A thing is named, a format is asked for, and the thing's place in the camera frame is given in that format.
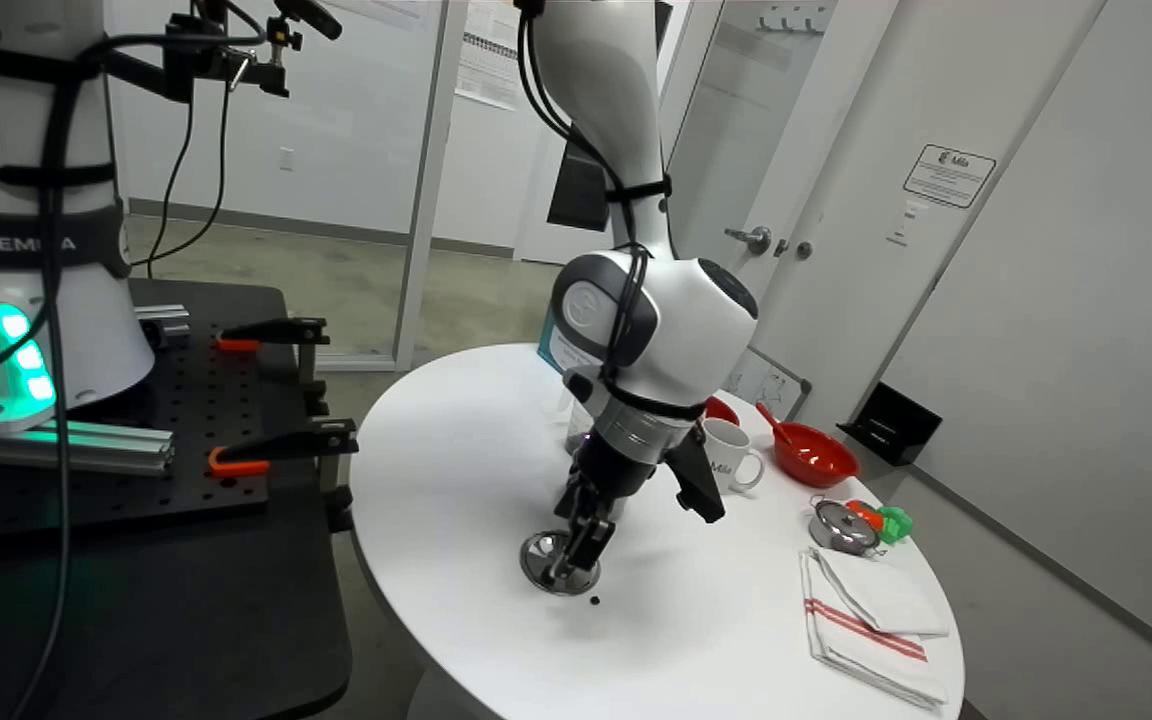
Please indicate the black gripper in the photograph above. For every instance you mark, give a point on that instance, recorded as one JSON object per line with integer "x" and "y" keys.
{"x": 608, "y": 474}

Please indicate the round steel pot lid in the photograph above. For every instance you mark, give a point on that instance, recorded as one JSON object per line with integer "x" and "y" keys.
{"x": 551, "y": 562}

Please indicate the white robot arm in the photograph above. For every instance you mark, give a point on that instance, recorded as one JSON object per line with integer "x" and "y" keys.
{"x": 616, "y": 266}

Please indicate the white mug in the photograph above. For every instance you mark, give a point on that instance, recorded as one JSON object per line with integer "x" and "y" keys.
{"x": 739, "y": 452}

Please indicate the red plastic bowl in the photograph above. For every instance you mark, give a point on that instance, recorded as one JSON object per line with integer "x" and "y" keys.
{"x": 723, "y": 411}

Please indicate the white red-striped cloth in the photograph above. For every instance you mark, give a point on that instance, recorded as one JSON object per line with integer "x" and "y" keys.
{"x": 868, "y": 613}

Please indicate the orange black clamp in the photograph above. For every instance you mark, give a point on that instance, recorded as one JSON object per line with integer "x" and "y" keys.
{"x": 268, "y": 335}
{"x": 282, "y": 445}

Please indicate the orange green toy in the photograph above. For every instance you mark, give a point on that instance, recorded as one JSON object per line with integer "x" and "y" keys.
{"x": 889, "y": 520}

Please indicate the black perforated robot table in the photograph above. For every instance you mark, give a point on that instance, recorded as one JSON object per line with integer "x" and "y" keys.
{"x": 200, "y": 575}

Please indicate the paper poster on glass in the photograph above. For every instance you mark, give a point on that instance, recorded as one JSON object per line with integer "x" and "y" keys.
{"x": 497, "y": 53}

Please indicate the black box by wall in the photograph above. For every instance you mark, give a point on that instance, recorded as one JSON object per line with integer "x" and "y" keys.
{"x": 895, "y": 425}

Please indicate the white wall sign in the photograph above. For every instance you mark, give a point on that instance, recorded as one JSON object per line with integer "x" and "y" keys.
{"x": 949, "y": 179}

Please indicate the aluminium rail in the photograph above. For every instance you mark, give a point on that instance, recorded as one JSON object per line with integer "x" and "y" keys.
{"x": 58, "y": 450}

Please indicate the black camera stand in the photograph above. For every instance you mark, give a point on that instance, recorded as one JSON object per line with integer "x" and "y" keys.
{"x": 239, "y": 44}

